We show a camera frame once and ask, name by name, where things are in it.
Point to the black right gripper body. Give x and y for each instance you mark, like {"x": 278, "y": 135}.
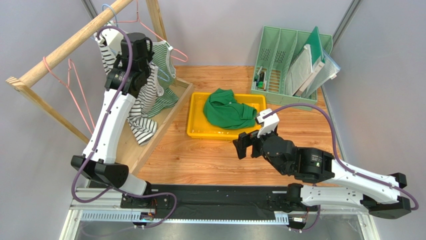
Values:
{"x": 251, "y": 144}

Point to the black white striped tank top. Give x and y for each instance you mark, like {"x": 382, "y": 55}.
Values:
{"x": 144, "y": 128}

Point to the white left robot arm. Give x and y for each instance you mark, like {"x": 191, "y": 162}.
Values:
{"x": 127, "y": 75}

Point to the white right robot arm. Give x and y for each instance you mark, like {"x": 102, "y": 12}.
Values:
{"x": 323, "y": 180}

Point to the green white striped tank top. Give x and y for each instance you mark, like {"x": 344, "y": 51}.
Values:
{"x": 166, "y": 75}

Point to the yellow plastic tray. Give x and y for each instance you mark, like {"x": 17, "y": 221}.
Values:
{"x": 198, "y": 126}

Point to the white pen in organizer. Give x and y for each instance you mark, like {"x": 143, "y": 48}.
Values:
{"x": 256, "y": 76}

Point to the white mesh document pouch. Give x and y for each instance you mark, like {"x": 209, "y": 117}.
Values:
{"x": 299, "y": 71}

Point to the clear mesh zip pouch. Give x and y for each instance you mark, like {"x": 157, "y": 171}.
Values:
{"x": 329, "y": 71}

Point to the green plastic file organizer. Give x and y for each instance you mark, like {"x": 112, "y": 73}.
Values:
{"x": 277, "y": 48}

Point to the wooden clothes rack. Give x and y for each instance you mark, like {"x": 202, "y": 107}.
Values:
{"x": 129, "y": 151}

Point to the green cover book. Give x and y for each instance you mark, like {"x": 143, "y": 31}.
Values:
{"x": 318, "y": 59}

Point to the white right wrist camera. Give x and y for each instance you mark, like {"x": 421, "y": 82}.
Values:
{"x": 267, "y": 120}

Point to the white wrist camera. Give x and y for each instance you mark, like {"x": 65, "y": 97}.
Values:
{"x": 111, "y": 38}
{"x": 267, "y": 120}

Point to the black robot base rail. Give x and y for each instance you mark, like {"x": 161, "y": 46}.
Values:
{"x": 216, "y": 202}

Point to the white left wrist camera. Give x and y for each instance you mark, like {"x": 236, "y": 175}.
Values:
{"x": 111, "y": 38}

